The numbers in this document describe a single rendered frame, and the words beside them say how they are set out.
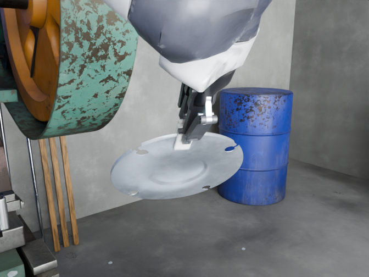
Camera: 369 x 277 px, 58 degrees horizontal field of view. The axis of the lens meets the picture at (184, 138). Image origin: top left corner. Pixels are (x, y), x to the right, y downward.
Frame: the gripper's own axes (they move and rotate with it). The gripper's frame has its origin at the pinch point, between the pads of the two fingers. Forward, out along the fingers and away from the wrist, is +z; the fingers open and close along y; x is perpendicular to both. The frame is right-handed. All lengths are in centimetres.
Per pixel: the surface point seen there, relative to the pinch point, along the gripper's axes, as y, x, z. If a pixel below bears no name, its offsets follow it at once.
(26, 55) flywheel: 62, 38, 42
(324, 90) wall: 159, -212, 178
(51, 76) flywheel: 41, 28, 30
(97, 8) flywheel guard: 29.3, 14.1, -3.9
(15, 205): 12, 40, 56
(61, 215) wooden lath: 46, 38, 159
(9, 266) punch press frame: -8, 38, 46
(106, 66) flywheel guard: 24.5, 12.6, 7.9
